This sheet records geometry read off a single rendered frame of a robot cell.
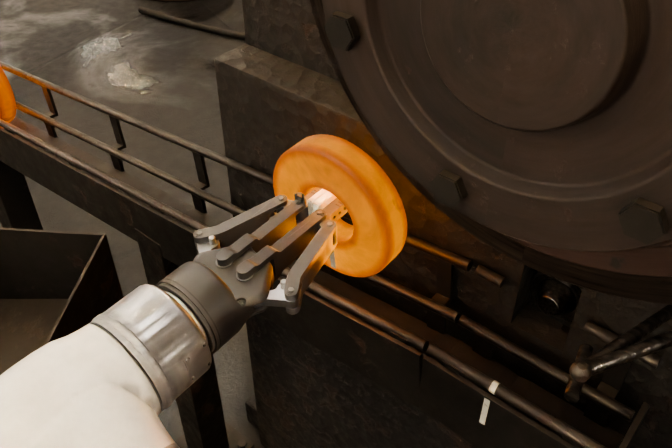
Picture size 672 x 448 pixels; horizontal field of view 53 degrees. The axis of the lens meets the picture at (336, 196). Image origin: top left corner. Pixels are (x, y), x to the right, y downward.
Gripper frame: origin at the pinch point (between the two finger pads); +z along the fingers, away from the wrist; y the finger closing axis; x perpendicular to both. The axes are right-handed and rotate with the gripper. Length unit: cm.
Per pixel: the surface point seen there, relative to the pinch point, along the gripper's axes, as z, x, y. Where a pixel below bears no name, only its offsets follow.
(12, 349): -26.0, -23.1, -31.1
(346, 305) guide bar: -1.3, -14.1, 1.9
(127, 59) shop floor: 94, -88, -190
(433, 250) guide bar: 7.3, -8.9, 7.4
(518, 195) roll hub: -8.5, 17.0, 22.0
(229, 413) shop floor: 6, -85, -38
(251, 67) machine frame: 10.5, 2.4, -22.0
